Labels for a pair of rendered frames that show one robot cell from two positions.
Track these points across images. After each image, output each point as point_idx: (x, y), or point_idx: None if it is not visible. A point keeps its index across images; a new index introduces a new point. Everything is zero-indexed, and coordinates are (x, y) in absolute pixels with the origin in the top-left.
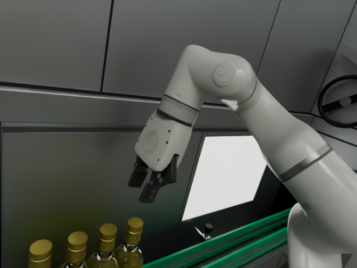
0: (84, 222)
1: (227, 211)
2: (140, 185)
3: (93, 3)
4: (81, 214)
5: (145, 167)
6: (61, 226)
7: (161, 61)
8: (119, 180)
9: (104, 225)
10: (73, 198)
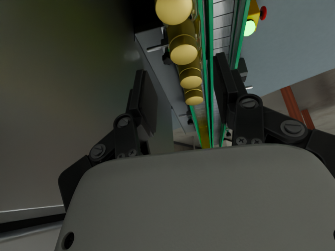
0: (105, 38)
1: None
2: (147, 75)
3: None
4: (107, 55)
5: (139, 127)
6: (121, 62)
7: None
8: (52, 60)
9: (175, 60)
10: (113, 89)
